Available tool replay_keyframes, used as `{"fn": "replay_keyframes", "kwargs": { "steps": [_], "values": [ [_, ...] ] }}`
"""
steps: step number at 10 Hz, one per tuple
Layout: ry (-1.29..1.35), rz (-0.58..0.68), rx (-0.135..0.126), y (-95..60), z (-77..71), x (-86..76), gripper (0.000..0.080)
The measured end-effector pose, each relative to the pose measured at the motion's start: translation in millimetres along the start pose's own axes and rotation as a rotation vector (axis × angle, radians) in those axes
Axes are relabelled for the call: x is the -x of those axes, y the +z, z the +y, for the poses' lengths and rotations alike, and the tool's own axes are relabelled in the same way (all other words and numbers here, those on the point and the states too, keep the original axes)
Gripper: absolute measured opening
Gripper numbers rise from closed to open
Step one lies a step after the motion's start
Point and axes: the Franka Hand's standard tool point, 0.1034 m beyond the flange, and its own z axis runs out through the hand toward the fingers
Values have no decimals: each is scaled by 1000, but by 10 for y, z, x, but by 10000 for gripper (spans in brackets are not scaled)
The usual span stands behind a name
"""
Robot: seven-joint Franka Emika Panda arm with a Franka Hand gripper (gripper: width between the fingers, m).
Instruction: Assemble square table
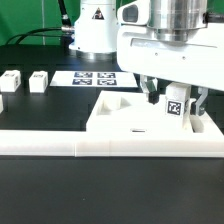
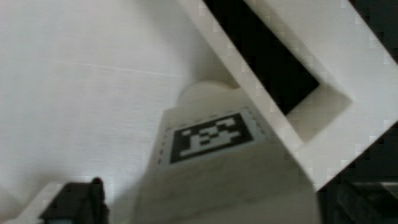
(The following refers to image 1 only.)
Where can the white part at left edge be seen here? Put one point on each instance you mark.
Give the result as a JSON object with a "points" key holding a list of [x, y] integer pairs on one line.
{"points": [[1, 104]]}

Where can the white sheet with tags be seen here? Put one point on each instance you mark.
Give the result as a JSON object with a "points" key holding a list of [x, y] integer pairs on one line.
{"points": [[93, 79]]}

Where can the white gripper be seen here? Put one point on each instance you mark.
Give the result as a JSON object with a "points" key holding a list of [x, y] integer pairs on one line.
{"points": [[199, 61]]}

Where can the white L-shaped obstacle fence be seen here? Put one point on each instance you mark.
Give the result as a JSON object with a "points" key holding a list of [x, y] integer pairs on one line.
{"points": [[132, 144]]}

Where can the white square table top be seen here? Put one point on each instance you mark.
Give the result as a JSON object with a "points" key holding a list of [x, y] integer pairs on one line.
{"points": [[130, 112]]}

